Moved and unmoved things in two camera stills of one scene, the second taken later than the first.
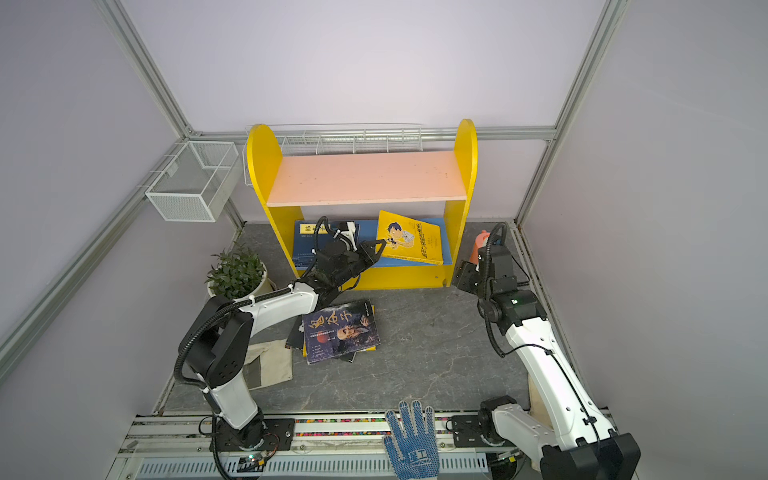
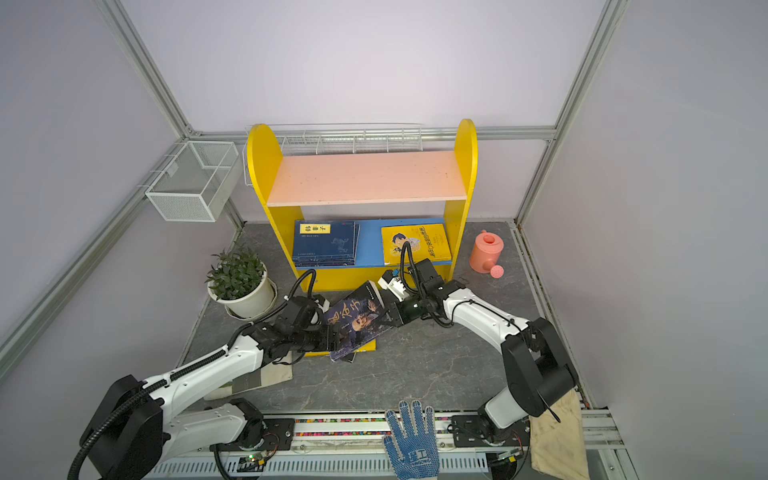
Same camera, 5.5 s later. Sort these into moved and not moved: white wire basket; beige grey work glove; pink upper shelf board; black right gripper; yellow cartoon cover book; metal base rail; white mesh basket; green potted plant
Moved: black right gripper; yellow cartoon cover book
Not moved: beige grey work glove; white mesh basket; metal base rail; green potted plant; pink upper shelf board; white wire basket
